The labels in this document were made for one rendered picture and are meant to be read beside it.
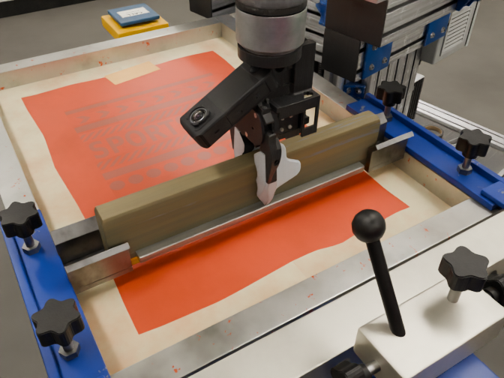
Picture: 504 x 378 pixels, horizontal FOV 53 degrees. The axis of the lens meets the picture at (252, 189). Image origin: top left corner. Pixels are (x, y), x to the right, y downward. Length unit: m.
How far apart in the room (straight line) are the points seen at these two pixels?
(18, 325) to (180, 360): 1.42
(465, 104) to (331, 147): 2.40
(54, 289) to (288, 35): 0.37
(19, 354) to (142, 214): 1.30
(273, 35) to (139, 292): 0.33
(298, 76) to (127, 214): 0.25
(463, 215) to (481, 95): 2.50
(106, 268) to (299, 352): 0.25
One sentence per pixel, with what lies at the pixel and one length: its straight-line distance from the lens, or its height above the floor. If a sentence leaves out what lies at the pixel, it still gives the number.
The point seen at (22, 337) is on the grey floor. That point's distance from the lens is 1.89.
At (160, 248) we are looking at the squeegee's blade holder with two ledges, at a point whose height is 0.99.
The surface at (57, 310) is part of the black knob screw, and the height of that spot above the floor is 1.06.
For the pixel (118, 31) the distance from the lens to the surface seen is 1.30.
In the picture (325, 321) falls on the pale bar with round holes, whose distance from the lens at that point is 0.50.
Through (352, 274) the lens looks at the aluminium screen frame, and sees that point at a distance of 0.61.
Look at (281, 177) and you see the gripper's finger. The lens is 0.65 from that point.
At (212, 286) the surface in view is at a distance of 0.63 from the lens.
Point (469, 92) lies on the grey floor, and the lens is 3.20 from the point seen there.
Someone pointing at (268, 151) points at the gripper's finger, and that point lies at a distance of 0.59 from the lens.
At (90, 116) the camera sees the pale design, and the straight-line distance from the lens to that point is 0.97.
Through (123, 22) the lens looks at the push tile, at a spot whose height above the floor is 0.97.
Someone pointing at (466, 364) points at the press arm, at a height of 1.04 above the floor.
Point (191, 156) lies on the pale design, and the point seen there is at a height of 0.95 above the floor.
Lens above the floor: 1.44
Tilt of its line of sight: 40 degrees down
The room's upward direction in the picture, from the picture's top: straight up
